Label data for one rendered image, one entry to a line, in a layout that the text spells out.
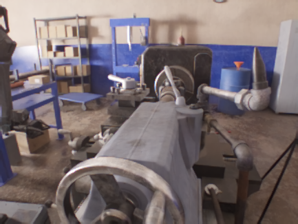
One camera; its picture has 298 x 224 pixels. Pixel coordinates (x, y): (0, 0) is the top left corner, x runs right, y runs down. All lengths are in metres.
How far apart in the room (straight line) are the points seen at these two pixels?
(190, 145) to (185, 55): 0.94
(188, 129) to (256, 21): 4.45
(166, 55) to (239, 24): 3.52
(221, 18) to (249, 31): 0.64
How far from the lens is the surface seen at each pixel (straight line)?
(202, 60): 1.44
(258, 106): 0.42
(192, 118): 0.62
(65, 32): 5.31
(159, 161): 0.37
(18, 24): 6.64
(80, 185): 0.51
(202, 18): 4.81
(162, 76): 1.31
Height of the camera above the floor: 1.36
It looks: 19 degrees down
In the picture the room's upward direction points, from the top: straight up
